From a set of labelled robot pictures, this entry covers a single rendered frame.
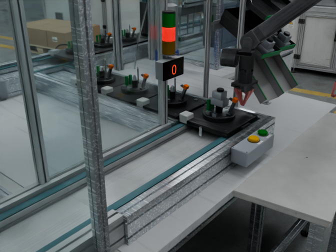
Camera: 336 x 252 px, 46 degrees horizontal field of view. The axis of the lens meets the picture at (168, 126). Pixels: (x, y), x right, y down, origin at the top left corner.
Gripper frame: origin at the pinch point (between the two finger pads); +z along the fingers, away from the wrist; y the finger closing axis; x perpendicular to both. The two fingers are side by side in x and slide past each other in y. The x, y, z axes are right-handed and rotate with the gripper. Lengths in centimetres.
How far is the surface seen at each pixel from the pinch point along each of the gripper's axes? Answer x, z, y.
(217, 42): -69, 0, -86
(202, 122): -12.5, 9.1, 9.3
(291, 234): 13, 87, -45
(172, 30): -20.6, -28.9, 19.9
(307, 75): -116, 102, -384
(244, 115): -3.2, 8.8, -8.7
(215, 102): -11.7, 2.0, 1.9
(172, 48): -20.5, -22.0, 19.5
